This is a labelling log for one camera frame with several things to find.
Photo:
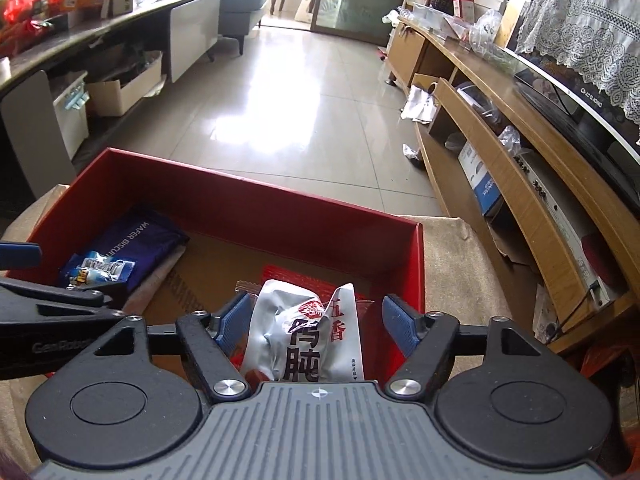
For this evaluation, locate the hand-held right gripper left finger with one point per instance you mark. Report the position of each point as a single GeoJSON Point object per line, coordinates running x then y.
{"type": "Point", "coordinates": [234, 327]}

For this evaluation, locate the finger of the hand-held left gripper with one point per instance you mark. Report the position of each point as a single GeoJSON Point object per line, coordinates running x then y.
{"type": "Point", "coordinates": [60, 300]}
{"type": "Point", "coordinates": [20, 255]}

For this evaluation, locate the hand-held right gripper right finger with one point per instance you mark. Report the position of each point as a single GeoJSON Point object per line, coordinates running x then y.
{"type": "Point", "coordinates": [400, 325]}

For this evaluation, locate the small blue biscuit packet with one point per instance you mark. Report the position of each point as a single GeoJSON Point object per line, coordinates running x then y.
{"type": "Point", "coordinates": [100, 267]}

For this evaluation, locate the white snack packet black characters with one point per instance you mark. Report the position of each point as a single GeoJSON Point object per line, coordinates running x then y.
{"type": "Point", "coordinates": [300, 340]}

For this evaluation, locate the red snack packet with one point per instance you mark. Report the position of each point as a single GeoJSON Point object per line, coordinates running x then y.
{"type": "Point", "coordinates": [290, 274]}

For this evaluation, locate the grey snack packet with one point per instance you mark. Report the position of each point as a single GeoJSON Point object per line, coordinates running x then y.
{"type": "Point", "coordinates": [155, 280]}

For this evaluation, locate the dark blue wafer packet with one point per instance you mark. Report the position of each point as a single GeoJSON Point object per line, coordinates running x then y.
{"type": "Point", "coordinates": [145, 240]}

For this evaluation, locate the red cardboard box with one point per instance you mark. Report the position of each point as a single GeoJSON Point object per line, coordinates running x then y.
{"type": "Point", "coordinates": [250, 210]}

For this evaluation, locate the brown cardboard sheet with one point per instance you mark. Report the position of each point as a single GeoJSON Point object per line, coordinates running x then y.
{"type": "Point", "coordinates": [210, 270]}

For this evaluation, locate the dark coffee table white panels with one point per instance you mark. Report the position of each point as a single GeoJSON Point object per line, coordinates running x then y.
{"type": "Point", "coordinates": [25, 120]}

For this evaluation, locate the white storage bin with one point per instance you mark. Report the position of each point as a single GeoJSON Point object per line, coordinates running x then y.
{"type": "Point", "coordinates": [72, 130]}

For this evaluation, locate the blue and white box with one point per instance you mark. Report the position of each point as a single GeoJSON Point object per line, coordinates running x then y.
{"type": "Point", "coordinates": [480, 180]}

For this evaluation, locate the crumpled plastic wrapper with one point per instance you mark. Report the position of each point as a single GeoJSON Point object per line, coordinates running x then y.
{"type": "Point", "coordinates": [412, 151]}

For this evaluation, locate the long wooden tv cabinet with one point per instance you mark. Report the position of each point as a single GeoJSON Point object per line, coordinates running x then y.
{"type": "Point", "coordinates": [545, 210]}

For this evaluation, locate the silver media player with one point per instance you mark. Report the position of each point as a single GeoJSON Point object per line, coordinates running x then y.
{"type": "Point", "coordinates": [565, 230]}

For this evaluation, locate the white cardboard box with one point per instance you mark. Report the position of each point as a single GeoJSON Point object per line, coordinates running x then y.
{"type": "Point", "coordinates": [125, 92]}

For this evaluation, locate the dark red round object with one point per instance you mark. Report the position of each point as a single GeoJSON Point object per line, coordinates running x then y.
{"type": "Point", "coordinates": [595, 257]}

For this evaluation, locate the clear plastic bag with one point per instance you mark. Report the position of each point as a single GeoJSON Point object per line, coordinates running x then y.
{"type": "Point", "coordinates": [510, 139]}

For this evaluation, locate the white plastic bag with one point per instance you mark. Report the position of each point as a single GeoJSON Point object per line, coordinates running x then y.
{"type": "Point", "coordinates": [420, 105]}

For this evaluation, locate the clear plastic dome container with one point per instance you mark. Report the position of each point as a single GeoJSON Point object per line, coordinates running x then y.
{"type": "Point", "coordinates": [480, 102]}

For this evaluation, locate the red plastic bag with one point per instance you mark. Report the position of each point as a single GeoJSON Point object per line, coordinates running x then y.
{"type": "Point", "coordinates": [25, 10]}

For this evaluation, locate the flat screen television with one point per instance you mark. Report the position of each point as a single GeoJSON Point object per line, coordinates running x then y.
{"type": "Point", "coordinates": [550, 70]}

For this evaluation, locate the clear crumpled plastic bags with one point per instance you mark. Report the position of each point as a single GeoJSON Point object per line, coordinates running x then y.
{"type": "Point", "coordinates": [485, 30]}

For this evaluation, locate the grey sofa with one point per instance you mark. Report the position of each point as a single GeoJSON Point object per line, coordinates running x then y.
{"type": "Point", "coordinates": [245, 5]}

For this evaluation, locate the white lace cloth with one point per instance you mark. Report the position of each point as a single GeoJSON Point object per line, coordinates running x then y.
{"type": "Point", "coordinates": [575, 20]}

